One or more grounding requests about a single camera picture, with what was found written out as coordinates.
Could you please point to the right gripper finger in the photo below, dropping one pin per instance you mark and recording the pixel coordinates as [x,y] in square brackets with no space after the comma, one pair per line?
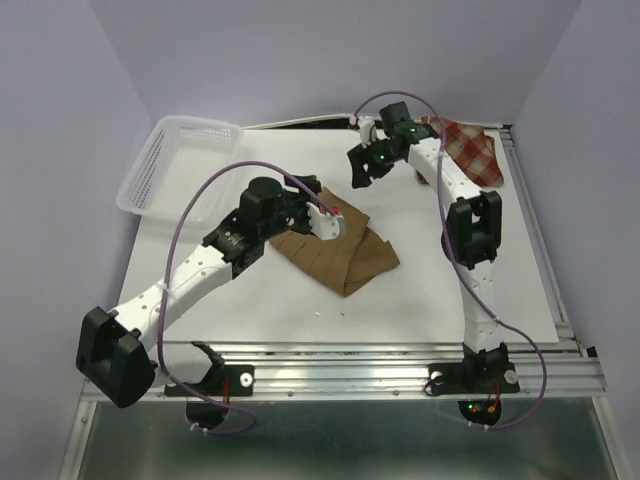
[359,156]
[360,177]

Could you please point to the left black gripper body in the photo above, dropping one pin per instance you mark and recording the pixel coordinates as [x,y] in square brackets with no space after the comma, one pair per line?
[294,204]

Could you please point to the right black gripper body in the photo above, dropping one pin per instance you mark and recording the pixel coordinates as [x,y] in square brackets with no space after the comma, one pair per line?
[384,159]

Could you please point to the brown skirt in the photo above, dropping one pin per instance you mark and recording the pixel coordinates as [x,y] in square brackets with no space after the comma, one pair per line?
[344,265]

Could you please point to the red plaid skirt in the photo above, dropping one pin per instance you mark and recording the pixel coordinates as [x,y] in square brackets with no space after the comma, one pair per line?
[474,152]

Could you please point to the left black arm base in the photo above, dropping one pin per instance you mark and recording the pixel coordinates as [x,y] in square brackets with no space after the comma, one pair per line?
[225,377]

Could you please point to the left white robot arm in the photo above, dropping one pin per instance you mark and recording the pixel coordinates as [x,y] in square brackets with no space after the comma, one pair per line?
[117,347]

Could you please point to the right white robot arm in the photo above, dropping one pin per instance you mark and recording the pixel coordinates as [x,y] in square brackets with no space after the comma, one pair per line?
[471,216]

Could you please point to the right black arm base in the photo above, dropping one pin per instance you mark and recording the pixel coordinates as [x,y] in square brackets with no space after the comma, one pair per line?
[486,372]

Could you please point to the white plastic basket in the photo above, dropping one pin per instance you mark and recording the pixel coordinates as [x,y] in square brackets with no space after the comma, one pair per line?
[180,153]

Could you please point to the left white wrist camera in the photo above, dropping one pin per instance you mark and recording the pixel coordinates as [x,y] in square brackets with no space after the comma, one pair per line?
[326,225]

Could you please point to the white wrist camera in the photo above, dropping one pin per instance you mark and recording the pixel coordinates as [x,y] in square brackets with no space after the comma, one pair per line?
[326,225]
[366,128]

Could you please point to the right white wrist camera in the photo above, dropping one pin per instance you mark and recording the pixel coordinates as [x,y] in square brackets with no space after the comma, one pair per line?
[366,128]

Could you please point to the aluminium frame rail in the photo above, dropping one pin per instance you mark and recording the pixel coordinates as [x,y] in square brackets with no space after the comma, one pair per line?
[306,343]

